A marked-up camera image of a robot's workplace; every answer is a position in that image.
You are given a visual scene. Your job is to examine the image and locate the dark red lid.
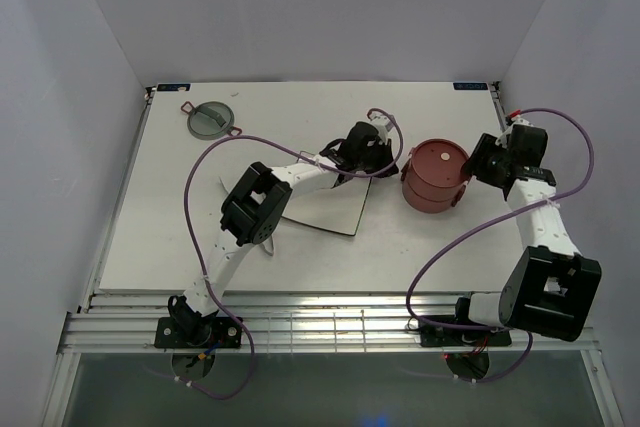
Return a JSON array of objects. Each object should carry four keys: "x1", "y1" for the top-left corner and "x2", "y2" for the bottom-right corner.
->
[{"x1": 409, "y1": 139, "x2": 469, "y2": 188}]

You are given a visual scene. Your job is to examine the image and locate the pink bowl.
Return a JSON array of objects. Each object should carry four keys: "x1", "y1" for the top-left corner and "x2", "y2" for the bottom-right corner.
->
[
  {"x1": 401, "y1": 139, "x2": 470, "y2": 214},
  {"x1": 402, "y1": 183, "x2": 458, "y2": 214}
]

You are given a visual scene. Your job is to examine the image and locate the white square plate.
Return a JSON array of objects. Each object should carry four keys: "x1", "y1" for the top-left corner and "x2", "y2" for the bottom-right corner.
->
[{"x1": 273, "y1": 156, "x2": 371, "y2": 236}]

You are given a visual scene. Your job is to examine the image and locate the metal tongs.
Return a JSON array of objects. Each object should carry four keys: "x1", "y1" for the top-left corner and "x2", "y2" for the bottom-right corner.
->
[{"x1": 219, "y1": 176, "x2": 275, "y2": 257}]

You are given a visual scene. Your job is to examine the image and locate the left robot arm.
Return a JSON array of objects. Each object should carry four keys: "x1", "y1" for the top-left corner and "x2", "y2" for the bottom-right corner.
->
[{"x1": 168, "y1": 108, "x2": 400, "y2": 347}]

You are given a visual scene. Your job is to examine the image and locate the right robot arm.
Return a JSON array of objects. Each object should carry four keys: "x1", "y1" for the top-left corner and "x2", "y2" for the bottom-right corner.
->
[{"x1": 451, "y1": 119, "x2": 602, "y2": 344}]

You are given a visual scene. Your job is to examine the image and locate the grey lunch box lid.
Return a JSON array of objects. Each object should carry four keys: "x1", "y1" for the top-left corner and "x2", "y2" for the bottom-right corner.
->
[{"x1": 180, "y1": 101, "x2": 242, "y2": 141}]

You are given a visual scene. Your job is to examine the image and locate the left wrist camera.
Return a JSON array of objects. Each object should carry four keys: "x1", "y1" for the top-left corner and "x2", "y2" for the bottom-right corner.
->
[{"x1": 367, "y1": 108, "x2": 395, "y2": 144}]

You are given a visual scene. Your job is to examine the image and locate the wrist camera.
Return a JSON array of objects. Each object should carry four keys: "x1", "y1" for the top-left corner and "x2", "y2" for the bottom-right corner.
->
[
  {"x1": 367, "y1": 108, "x2": 395, "y2": 144},
  {"x1": 503, "y1": 110, "x2": 533, "y2": 137}
]

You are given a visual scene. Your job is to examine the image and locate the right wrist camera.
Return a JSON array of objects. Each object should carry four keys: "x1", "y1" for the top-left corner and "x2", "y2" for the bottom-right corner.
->
[{"x1": 503, "y1": 110, "x2": 533, "y2": 137}]

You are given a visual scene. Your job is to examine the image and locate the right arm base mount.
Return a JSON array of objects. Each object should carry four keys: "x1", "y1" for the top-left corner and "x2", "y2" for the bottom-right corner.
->
[{"x1": 405, "y1": 318, "x2": 512, "y2": 348}]

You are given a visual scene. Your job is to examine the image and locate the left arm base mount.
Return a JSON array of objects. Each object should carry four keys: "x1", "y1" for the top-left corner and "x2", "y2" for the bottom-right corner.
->
[{"x1": 153, "y1": 317, "x2": 242, "y2": 351}]

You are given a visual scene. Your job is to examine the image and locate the aluminium frame rail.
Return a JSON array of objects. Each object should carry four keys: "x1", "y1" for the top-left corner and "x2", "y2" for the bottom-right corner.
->
[{"x1": 55, "y1": 291, "x2": 601, "y2": 356}]

